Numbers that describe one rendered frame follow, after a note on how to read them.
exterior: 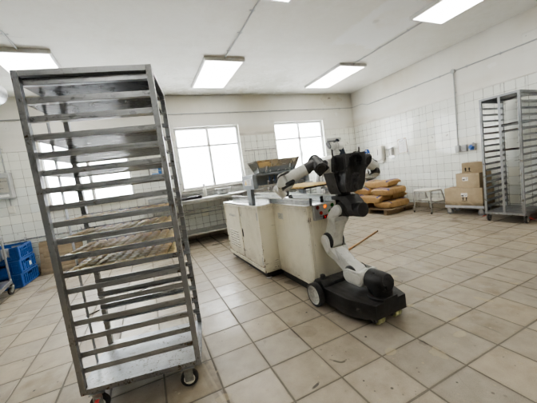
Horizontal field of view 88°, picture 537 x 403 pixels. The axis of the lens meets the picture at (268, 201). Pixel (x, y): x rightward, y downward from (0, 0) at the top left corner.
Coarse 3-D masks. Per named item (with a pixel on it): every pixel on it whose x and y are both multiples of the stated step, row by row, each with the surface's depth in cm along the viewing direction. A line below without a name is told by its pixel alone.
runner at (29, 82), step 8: (24, 80) 136; (32, 80) 137; (40, 80) 137; (48, 80) 138; (56, 80) 139; (64, 80) 140; (72, 80) 140; (80, 80) 141; (88, 80) 142; (96, 80) 143; (104, 80) 144; (112, 80) 145; (120, 80) 146; (128, 80) 147; (136, 80) 149; (144, 80) 150
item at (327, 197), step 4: (256, 196) 422; (260, 196) 408; (264, 196) 395; (268, 196) 381; (272, 196) 369; (276, 196) 359; (292, 196) 322; (296, 196) 314; (300, 196) 306; (304, 196) 299; (308, 196) 292; (312, 196) 285; (316, 196) 279; (324, 196) 267; (328, 196) 261; (328, 200) 262; (332, 200) 257
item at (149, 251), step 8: (144, 248) 187; (152, 248) 182; (160, 248) 178; (168, 248) 174; (176, 248) 173; (96, 256) 180; (104, 256) 176; (112, 256) 173; (120, 256) 172; (128, 256) 167; (136, 256) 164; (144, 256) 163; (152, 256) 158; (80, 264) 162; (88, 264) 159; (96, 264) 158; (104, 264) 154
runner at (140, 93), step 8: (56, 96) 139; (64, 96) 140; (72, 96) 141; (80, 96) 142; (88, 96) 143; (96, 96) 143; (104, 96) 144; (112, 96) 145; (120, 96) 146; (128, 96) 147; (136, 96) 148; (144, 96) 149; (32, 104) 138; (40, 104) 140; (48, 104) 141
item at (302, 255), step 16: (288, 208) 273; (304, 208) 247; (288, 224) 278; (304, 224) 251; (320, 224) 250; (288, 240) 284; (304, 240) 255; (320, 240) 251; (288, 256) 290; (304, 256) 260; (320, 256) 251; (288, 272) 296; (304, 272) 265; (320, 272) 252; (336, 272) 260
